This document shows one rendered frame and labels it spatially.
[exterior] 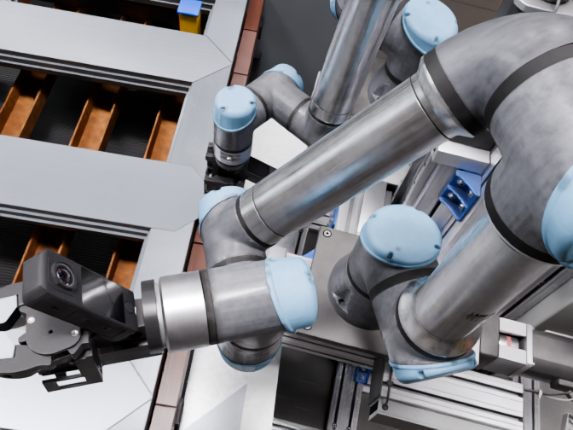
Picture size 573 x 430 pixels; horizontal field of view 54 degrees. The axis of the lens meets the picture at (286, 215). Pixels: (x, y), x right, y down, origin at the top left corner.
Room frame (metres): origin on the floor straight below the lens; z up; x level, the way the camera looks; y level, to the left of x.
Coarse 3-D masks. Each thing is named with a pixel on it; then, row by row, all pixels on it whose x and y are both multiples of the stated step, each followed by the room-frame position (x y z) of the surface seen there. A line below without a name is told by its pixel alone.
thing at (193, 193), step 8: (192, 168) 0.74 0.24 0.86; (192, 176) 0.72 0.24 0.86; (192, 184) 0.70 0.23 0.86; (200, 184) 0.70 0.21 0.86; (184, 192) 0.67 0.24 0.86; (192, 192) 0.68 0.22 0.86; (200, 192) 0.68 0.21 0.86; (184, 200) 0.65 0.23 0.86; (192, 200) 0.66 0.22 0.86; (184, 208) 0.63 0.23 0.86; (192, 208) 0.64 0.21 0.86; (184, 216) 0.61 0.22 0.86; (192, 216) 0.62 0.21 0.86; (184, 224) 0.59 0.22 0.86
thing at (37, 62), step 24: (144, 0) 1.31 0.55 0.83; (168, 0) 1.32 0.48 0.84; (48, 72) 0.97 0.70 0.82; (72, 72) 0.98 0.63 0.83; (96, 72) 0.98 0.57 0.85; (120, 72) 0.99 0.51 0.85; (0, 216) 0.53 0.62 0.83; (24, 216) 0.54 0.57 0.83; (48, 216) 0.54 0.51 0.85; (72, 216) 0.55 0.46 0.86; (144, 240) 0.55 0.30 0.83; (192, 240) 0.58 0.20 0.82
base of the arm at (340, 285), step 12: (336, 264) 0.47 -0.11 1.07; (348, 264) 0.44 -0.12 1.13; (336, 276) 0.44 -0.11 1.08; (348, 276) 0.43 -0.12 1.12; (336, 288) 0.42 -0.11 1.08; (348, 288) 0.41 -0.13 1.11; (360, 288) 0.40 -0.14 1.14; (336, 300) 0.40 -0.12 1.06; (348, 300) 0.40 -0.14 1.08; (360, 300) 0.40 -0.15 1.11; (348, 312) 0.39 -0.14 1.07; (360, 312) 0.38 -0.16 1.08; (372, 312) 0.39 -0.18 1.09; (360, 324) 0.38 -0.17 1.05; (372, 324) 0.38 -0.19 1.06
